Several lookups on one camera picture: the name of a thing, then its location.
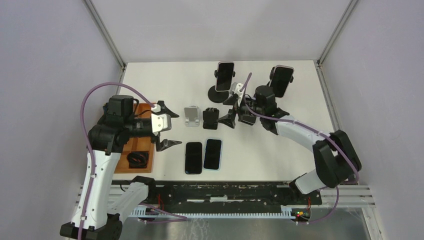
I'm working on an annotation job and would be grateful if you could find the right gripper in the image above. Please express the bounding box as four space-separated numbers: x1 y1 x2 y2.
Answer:
217 94 265 129

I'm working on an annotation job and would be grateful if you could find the black folding phone stand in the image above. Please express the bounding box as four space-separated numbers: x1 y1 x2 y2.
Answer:
202 107 220 130

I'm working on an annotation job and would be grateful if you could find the white folding phone stand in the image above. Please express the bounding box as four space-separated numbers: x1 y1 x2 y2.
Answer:
184 105 201 127

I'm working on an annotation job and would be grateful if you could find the black phone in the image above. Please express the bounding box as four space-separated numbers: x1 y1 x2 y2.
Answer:
184 142 203 175

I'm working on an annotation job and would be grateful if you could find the light blue case phone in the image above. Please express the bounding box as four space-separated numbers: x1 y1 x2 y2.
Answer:
203 138 223 171

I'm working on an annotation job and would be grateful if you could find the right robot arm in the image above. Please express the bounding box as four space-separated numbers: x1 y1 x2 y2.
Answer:
218 83 362 204

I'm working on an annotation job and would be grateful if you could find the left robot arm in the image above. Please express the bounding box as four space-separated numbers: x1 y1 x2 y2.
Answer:
59 95 180 240

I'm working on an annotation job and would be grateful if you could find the black round base stand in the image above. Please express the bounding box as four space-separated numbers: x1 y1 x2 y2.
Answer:
207 84 230 104

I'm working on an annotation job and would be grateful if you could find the pink case phone on stand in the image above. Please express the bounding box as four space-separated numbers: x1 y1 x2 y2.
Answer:
214 61 235 92

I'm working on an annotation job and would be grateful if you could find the clear case phone on stand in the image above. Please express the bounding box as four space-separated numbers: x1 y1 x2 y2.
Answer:
267 65 294 98

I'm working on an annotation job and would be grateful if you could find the orange wooden organizer tray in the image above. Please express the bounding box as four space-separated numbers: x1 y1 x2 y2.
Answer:
112 102 157 174

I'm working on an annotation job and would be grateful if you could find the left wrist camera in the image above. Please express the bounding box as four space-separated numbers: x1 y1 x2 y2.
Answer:
150 103 172 133

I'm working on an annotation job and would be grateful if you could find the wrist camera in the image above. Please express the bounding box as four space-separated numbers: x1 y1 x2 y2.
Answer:
229 82 245 100
150 103 172 133

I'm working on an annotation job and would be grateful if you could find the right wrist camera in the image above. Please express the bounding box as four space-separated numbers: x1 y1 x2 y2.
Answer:
229 82 245 100

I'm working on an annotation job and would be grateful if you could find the black coiled strap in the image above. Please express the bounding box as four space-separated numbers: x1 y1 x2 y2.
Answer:
127 151 151 170

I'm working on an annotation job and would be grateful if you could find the white slotted cable duct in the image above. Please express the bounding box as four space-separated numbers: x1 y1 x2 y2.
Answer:
128 206 296 220

